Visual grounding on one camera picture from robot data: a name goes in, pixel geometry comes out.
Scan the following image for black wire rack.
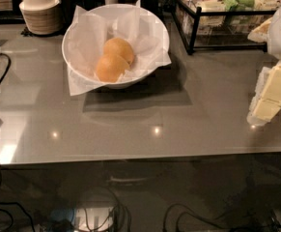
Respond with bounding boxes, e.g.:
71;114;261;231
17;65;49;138
172;0;281;54

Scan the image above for white bowl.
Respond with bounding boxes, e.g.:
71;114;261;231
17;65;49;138
61;3;171;90

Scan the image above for green packet in rack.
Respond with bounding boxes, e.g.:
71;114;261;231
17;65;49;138
223;0;255;11

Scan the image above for black cables under table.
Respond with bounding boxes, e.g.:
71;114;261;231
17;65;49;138
0;148;281;232

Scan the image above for black utensil holder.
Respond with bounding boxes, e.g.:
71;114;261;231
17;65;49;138
53;0;86;26

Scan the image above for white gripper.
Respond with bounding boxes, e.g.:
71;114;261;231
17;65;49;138
246;7;281;126

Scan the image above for stack of paper bowls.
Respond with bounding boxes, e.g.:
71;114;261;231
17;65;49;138
19;0;63;35

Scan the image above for white paper liner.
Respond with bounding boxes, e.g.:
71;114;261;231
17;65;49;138
64;0;173;97

